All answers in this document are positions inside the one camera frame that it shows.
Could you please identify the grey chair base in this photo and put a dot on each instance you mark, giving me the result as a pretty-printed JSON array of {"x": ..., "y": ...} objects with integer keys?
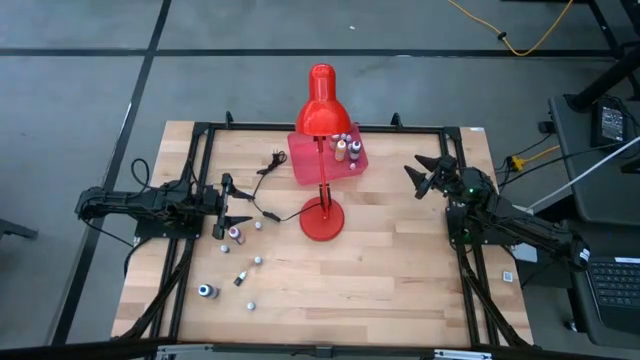
[{"x": 15, "y": 229}]

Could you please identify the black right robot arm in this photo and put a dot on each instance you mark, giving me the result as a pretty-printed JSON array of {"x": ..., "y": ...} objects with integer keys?
[{"x": 525, "y": 225}]

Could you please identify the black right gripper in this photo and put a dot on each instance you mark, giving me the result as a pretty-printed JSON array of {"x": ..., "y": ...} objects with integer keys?
[{"x": 447, "y": 177}]

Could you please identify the black power adapter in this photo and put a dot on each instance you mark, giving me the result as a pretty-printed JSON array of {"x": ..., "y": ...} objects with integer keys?
[{"x": 610, "y": 122}]

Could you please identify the grey desk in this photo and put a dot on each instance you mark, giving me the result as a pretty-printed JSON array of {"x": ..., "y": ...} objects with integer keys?
[{"x": 600, "y": 200}]

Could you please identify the black aluminium table frame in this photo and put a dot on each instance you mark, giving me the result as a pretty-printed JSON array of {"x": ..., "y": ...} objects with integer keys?
[{"x": 260, "y": 126}]

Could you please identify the yellow power plug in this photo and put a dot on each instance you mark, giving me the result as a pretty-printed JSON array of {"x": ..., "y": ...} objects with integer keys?
[{"x": 517, "y": 163}]

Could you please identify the black keyboard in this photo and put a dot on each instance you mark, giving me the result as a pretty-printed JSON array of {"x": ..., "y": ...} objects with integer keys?
[{"x": 615, "y": 290}]

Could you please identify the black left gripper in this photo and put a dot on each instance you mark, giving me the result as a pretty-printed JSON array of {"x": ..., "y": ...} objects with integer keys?
[{"x": 226, "y": 210}]

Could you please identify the black desk leg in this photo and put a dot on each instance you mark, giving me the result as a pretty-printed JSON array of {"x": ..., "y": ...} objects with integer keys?
[{"x": 600, "y": 82}]

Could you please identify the small blue-label coloring bottle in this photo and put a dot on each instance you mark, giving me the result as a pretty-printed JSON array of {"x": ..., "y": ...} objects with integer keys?
[{"x": 258, "y": 260}]

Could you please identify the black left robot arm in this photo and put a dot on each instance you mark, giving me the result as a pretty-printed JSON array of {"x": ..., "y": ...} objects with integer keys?
[{"x": 125, "y": 200}]

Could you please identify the small white tag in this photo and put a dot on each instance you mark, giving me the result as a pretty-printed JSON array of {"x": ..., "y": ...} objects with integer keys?
[{"x": 508, "y": 277}]

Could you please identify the large pink food coloring bottle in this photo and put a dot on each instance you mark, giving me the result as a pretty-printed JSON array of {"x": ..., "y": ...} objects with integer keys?
[{"x": 235, "y": 233}]

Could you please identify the large purple food coloring bottle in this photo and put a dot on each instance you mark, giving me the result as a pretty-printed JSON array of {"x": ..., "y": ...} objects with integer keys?
[{"x": 355, "y": 149}]

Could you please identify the large blue food coloring bottle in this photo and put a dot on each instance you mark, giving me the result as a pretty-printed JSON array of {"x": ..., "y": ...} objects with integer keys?
[{"x": 205, "y": 290}]

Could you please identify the red desk lamp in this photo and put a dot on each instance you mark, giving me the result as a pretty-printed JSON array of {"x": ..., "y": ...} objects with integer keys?
[{"x": 325, "y": 115}]

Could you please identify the white rod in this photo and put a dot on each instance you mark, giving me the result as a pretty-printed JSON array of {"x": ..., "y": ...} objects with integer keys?
[{"x": 585, "y": 172}]

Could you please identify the pink translucent plastic bin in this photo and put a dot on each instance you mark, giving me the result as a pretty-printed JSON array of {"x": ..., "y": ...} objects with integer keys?
[{"x": 305, "y": 165}]

